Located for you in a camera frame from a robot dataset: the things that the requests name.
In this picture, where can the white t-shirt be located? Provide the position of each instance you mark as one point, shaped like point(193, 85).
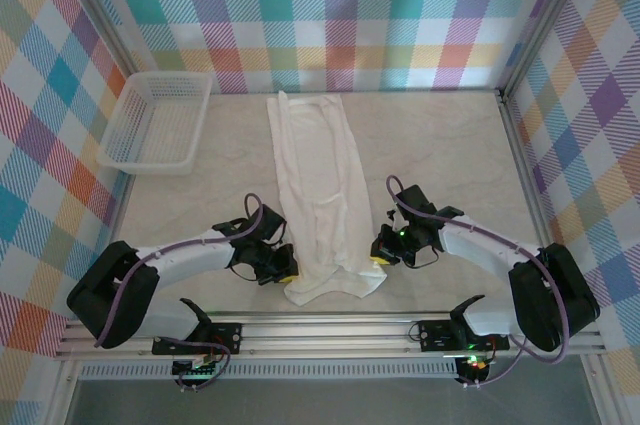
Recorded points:
point(320, 185)

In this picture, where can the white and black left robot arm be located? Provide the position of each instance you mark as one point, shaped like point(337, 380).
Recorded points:
point(190, 255)

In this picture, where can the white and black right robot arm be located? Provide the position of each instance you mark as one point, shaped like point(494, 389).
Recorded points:
point(480, 245)

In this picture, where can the left controller board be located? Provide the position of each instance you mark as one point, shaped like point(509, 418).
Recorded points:
point(192, 370)

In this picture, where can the controller board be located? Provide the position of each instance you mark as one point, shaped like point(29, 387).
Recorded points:
point(475, 366)
point(192, 370)

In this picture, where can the right controller board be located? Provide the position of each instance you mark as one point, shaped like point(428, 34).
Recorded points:
point(475, 366)

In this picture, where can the white plastic mesh basket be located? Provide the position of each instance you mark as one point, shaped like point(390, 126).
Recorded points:
point(197, 100)

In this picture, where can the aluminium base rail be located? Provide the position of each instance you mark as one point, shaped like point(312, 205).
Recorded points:
point(325, 335)

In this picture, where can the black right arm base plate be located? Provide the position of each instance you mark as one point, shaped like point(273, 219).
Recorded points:
point(437, 335)

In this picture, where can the aluminium right table side rail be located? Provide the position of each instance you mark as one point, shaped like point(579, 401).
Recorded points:
point(525, 170)

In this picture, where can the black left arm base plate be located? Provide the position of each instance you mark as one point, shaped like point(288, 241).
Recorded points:
point(172, 342)

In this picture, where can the aluminium right frame post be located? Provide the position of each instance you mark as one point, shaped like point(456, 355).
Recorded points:
point(545, 20)

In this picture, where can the aluminium frame post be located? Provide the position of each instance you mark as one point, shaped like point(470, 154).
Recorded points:
point(545, 20)
point(97, 10)

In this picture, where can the aluminium left frame post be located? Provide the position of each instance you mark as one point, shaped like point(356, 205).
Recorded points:
point(97, 10)

